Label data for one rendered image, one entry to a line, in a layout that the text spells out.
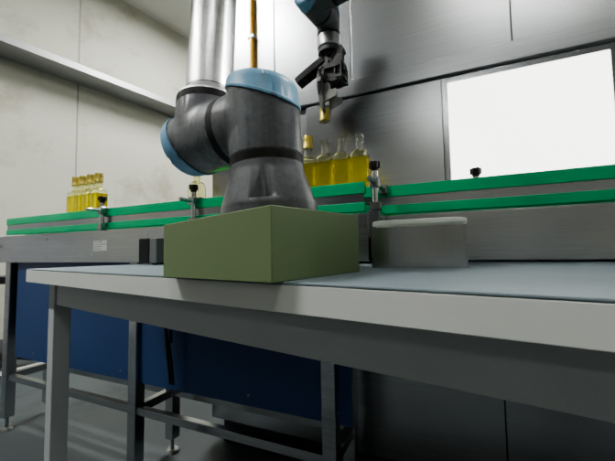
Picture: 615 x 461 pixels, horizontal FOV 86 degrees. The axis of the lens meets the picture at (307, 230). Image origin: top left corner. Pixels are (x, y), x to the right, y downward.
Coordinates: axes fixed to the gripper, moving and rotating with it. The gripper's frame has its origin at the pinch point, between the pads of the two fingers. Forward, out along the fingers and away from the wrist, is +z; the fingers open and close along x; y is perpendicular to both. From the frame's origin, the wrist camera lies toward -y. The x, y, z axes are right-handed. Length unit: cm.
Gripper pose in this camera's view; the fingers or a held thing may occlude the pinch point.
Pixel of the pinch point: (324, 112)
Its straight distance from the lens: 114.3
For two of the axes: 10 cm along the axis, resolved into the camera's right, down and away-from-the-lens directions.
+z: 0.2, 10.0, -0.7
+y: 9.1, -0.5, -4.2
